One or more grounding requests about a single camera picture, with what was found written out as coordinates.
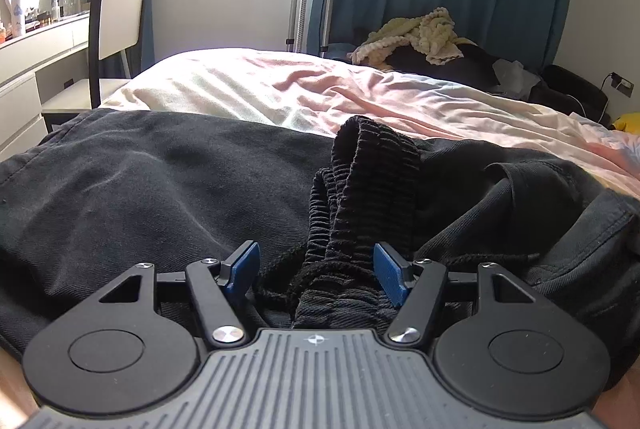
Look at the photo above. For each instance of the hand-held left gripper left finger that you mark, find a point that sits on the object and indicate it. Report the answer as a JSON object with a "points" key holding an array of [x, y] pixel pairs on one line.
{"points": [[242, 268]]}

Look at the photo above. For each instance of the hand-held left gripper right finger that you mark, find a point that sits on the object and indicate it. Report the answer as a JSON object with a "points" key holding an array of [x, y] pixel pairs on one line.
{"points": [[391, 274]]}

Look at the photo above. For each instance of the black pants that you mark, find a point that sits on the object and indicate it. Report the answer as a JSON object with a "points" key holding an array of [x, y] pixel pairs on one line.
{"points": [[150, 189]]}

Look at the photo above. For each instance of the bed with pastel sheet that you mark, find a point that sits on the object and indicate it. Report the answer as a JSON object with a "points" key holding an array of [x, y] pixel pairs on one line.
{"points": [[310, 89]]}

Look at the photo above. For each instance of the black cloth pile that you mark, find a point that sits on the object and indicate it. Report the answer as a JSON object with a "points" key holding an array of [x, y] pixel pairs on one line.
{"points": [[450, 66]]}

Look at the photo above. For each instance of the white plastic bag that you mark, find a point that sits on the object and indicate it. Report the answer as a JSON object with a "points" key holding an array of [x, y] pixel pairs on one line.
{"points": [[515, 76]]}

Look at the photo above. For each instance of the cream knitted blanket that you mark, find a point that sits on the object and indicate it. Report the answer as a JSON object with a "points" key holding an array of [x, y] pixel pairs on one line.
{"points": [[420, 34]]}

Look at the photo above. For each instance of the black sofa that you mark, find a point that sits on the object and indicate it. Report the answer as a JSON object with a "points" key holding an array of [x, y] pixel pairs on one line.
{"points": [[570, 91]]}

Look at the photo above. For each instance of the yellow plush toy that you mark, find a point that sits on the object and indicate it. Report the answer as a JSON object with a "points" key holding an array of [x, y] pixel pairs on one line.
{"points": [[629, 123]]}

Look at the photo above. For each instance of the white chair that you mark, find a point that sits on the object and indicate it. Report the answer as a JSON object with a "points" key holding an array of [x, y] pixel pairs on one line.
{"points": [[120, 14]]}

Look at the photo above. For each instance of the white dresser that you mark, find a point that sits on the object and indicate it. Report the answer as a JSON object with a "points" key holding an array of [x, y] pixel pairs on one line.
{"points": [[35, 69]]}

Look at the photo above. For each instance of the white spray bottle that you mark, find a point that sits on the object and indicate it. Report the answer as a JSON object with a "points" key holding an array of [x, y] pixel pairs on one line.
{"points": [[18, 11]]}

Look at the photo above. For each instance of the wall socket with charger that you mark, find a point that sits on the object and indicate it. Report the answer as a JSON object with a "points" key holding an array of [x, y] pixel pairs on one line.
{"points": [[622, 84]]}

